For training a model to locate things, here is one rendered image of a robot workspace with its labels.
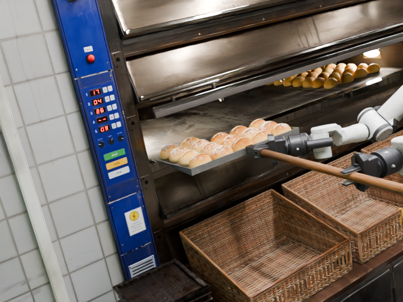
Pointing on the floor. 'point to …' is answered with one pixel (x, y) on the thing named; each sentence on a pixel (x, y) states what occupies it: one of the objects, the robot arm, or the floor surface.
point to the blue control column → (80, 6)
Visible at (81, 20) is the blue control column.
